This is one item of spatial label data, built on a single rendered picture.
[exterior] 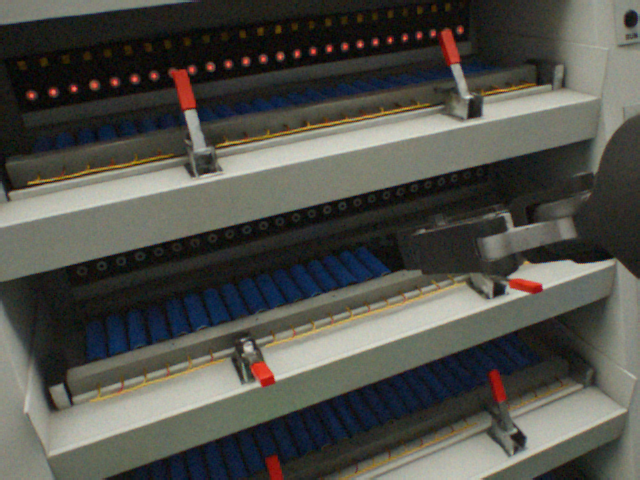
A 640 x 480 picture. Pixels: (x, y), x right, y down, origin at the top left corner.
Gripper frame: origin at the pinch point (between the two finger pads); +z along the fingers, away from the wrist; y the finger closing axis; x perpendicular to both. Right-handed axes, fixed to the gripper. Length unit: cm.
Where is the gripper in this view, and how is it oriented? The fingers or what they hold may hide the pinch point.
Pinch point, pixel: (450, 239)
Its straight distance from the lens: 38.5
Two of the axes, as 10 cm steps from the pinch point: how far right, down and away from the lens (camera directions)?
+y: -9.2, 2.5, -3.1
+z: -3.0, 0.9, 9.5
